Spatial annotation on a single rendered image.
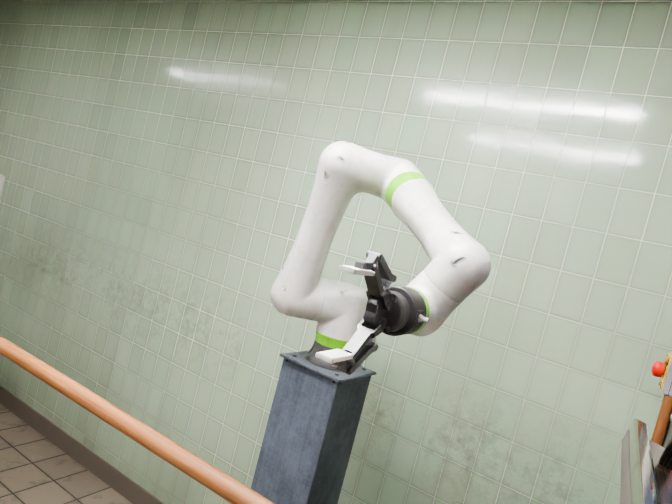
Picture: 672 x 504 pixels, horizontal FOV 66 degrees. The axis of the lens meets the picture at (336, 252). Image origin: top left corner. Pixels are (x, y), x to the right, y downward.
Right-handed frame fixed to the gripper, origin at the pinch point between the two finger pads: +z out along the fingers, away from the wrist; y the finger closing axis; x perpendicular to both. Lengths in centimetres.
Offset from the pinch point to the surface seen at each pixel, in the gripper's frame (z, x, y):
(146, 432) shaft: 7.1, 25.3, 28.1
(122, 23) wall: -118, 244, -94
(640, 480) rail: 5.0, -41.1, 4.7
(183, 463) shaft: 7.6, 15.6, 28.8
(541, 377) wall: -117, -18, 19
